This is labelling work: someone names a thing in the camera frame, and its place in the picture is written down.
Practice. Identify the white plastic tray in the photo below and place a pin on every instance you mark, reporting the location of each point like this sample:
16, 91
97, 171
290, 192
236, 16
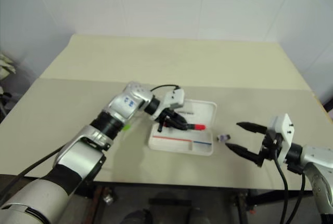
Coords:
187, 143

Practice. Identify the black table frame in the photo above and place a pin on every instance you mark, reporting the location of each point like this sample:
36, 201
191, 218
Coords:
242, 203

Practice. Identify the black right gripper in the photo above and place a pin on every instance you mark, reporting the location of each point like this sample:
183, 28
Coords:
270, 147

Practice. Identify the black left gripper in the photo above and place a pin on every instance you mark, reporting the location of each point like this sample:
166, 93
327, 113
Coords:
163, 118

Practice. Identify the red capped black marker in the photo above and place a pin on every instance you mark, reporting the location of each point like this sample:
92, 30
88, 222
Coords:
199, 127

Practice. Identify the crumpled white cloth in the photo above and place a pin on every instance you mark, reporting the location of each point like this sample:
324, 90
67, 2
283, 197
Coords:
6, 64

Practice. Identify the green marker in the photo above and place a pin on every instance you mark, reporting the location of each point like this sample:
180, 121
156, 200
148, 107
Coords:
126, 128

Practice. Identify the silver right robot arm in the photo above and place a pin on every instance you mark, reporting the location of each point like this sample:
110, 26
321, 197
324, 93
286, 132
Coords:
316, 156

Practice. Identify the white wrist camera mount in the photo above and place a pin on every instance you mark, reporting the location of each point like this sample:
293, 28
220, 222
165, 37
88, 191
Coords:
174, 98
284, 130

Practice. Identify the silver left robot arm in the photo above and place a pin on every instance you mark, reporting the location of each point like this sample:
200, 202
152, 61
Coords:
78, 153

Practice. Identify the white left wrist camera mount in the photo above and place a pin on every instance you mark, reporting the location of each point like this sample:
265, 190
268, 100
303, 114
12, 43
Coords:
174, 98

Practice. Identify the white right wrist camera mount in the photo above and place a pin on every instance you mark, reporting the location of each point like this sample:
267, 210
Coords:
284, 130

